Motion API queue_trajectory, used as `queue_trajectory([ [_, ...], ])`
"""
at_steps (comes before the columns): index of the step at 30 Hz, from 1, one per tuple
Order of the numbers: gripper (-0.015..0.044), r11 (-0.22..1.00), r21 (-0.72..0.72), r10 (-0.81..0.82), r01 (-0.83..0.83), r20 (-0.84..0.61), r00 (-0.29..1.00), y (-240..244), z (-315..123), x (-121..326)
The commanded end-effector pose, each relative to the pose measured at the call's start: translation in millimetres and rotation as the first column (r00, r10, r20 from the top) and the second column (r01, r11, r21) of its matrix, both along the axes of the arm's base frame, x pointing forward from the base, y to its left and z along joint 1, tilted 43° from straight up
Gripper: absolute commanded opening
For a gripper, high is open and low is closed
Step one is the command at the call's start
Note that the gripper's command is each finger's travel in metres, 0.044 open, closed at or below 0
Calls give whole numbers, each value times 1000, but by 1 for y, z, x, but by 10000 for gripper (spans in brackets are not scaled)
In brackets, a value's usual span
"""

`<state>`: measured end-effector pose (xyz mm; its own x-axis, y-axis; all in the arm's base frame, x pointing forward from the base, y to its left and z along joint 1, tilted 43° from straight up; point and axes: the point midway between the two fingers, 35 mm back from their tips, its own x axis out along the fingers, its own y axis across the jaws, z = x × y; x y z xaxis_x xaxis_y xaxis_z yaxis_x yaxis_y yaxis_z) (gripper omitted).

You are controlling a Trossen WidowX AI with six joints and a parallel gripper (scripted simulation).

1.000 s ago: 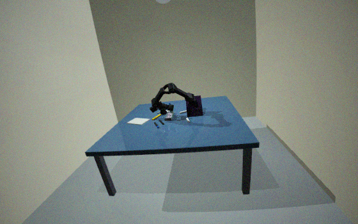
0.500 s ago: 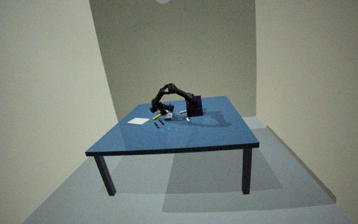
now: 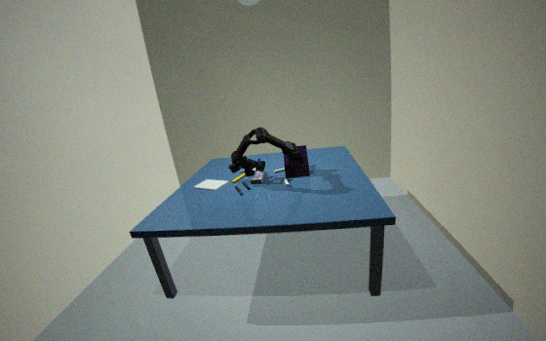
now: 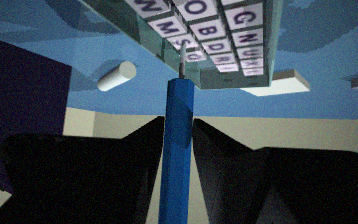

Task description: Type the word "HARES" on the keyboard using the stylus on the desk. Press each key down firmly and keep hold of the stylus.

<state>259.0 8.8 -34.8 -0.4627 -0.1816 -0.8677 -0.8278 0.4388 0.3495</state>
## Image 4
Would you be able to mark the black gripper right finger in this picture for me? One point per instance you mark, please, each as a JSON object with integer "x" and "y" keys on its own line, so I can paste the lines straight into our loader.
{"x": 236, "y": 180}

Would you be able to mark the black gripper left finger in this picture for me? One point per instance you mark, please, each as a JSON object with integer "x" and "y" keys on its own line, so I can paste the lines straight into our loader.
{"x": 126, "y": 167}

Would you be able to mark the blue stylus with white tip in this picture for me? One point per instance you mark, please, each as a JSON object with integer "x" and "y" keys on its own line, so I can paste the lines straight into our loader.
{"x": 175, "y": 175}

